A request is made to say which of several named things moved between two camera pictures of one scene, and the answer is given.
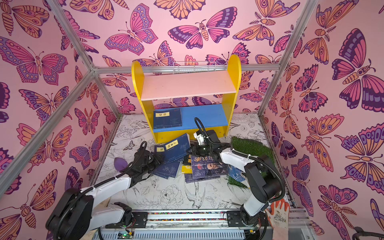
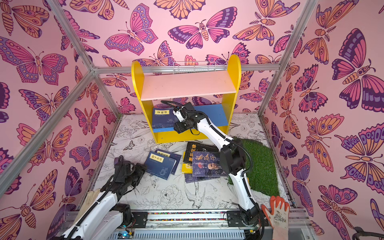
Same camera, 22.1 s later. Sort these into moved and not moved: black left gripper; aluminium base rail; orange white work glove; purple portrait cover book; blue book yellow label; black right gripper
Moved: black right gripper; blue book yellow label; black left gripper
Not moved: purple portrait cover book; aluminium base rail; orange white work glove
